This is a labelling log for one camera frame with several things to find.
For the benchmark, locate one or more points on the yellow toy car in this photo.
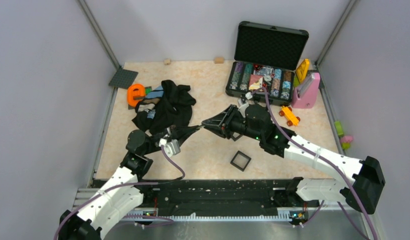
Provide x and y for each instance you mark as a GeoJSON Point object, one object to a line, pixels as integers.
{"type": "Point", "coordinates": [291, 118]}

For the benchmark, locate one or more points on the green and pink toy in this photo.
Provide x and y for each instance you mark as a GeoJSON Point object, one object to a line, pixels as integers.
{"type": "Point", "coordinates": [345, 140]}

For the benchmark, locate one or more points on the pink box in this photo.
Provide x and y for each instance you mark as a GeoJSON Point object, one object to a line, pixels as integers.
{"type": "Point", "coordinates": [305, 94]}

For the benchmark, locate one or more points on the black poker chip case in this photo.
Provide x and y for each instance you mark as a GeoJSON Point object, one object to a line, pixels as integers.
{"type": "Point", "coordinates": [266, 56]}

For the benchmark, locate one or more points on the dark grey lego baseplate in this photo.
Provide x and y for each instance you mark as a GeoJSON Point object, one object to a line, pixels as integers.
{"type": "Point", "coordinates": [123, 78]}

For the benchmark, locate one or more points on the orange tape dispenser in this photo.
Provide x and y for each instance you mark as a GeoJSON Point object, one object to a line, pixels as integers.
{"type": "Point", "coordinates": [135, 94]}

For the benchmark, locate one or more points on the yellow toy piece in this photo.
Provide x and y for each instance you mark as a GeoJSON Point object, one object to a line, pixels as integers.
{"type": "Point", "coordinates": [301, 72]}

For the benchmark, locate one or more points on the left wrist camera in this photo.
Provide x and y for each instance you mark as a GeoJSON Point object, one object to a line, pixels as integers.
{"type": "Point", "coordinates": [169, 147]}

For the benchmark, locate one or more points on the black square frame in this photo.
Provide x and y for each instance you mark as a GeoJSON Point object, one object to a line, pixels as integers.
{"type": "Point", "coordinates": [236, 136]}
{"type": "Point", "coordinates": [240, 161]}

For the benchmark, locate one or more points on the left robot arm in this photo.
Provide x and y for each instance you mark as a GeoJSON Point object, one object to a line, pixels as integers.
{"type": "Point", "coordinates": [94, 219]}

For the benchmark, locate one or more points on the black printed t-shirt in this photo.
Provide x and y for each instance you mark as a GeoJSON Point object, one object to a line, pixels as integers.
{"type": "Point", "coordinates": [167, 105]}

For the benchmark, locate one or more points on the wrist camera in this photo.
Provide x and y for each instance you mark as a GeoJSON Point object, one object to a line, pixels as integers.
{"type": "Point", "coordinates": [246, 99]}
{"type": "Point", "coordinates": [169, 147]}

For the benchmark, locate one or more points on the small wooden block right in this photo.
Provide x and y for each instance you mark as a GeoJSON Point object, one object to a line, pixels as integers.
{"type": "Point", "coordinates": [219, 60]}

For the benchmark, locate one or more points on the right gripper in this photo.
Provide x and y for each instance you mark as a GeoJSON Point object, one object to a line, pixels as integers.
{"type": "Point", "coordinates": [224, 119]}

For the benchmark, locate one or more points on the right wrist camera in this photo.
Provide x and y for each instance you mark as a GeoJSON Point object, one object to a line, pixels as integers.
{"type": "Point", "coordinates": [246, 99]}

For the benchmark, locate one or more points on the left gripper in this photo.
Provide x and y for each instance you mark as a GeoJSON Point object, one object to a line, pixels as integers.
{"type": "Point", "coordinates": [180, 134]}

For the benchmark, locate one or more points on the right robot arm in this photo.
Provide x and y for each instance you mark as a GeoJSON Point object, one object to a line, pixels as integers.
{"type": "Point", "coordinates": [357, 182]}

